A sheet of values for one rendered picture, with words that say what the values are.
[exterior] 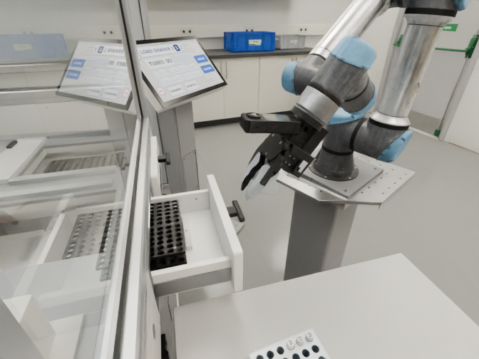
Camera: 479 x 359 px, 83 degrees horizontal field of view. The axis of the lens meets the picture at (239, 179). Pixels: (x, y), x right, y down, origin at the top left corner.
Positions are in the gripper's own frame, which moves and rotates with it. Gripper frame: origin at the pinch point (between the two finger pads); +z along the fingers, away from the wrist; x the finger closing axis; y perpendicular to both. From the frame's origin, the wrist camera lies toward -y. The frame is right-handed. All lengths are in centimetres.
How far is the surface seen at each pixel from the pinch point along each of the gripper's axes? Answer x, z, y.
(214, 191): 5.8, 6.0, -2.7
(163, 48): 96, -10, -21
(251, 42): 321, -64, 82
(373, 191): 16, -13, 54
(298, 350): -26.4, 12.4, 11.0
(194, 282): -12.8, 16.3, -4.9
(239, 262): -14.5, 7.8, -1.0
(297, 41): 341, -105, 144
